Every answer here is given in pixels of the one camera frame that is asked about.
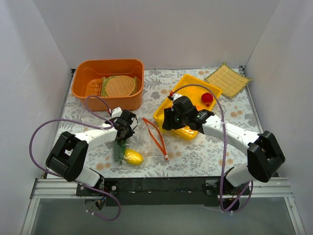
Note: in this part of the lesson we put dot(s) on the yellow plastic tray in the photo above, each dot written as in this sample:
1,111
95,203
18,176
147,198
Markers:
194,93

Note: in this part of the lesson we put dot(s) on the yellow fake lemon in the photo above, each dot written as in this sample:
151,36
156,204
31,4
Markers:
132,157

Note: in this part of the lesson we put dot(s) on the floral table cloth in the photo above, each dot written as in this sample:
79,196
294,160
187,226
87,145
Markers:
202,156

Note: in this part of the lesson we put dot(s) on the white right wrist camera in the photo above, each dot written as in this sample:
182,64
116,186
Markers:
174,96

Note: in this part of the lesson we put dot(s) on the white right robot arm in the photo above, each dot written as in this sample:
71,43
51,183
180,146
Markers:
263,152

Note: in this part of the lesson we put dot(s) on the square yellow bamboo mat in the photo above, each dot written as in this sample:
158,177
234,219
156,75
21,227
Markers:
229,81

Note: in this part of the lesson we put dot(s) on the green fake chili pepper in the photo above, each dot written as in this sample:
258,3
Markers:
119,148

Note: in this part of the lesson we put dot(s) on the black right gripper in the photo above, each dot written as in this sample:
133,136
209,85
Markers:
167,120

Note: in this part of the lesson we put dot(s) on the red fake apple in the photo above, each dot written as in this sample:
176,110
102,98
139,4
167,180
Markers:
207,99

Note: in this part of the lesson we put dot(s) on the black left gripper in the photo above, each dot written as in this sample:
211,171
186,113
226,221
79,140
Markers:
122,133

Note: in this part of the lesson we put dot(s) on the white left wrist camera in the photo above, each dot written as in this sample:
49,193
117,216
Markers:
116,112

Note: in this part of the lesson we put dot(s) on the clear zip top bag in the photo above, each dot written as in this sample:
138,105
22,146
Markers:
148,141

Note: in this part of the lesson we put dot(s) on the green edged woven mat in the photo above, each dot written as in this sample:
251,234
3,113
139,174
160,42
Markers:
105,81

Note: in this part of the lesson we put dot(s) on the round woven bamboo tray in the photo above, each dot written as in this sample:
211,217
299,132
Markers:
120,86

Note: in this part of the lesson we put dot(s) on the orange plastic tub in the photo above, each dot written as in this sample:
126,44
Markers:
88,80

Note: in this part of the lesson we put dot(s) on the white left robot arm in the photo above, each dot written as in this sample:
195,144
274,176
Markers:
67,157

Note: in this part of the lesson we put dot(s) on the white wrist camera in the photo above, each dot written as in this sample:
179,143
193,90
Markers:
116,112
174,96

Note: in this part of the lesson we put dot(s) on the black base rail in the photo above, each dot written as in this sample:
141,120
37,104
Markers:
163,190

